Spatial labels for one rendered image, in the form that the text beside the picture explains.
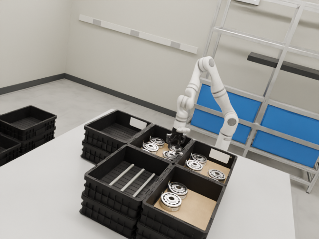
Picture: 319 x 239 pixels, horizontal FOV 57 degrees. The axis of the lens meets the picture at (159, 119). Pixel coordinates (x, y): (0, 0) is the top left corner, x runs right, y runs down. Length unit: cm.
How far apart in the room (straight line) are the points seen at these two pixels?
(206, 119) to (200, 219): 238
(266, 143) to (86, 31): 336
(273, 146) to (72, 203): 269
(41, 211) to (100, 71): 388
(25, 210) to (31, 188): 16
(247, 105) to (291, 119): 51
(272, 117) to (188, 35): 177
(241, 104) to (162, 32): 176
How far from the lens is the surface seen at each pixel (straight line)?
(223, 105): 204
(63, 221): 150
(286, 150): 377
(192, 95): 177
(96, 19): 509
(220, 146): 212
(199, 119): 375
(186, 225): 126
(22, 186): 170
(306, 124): 367
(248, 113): 363
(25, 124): 276
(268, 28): 436
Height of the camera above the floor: 174
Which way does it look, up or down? 22 degrees down
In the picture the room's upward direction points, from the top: 14 degrees clockwise
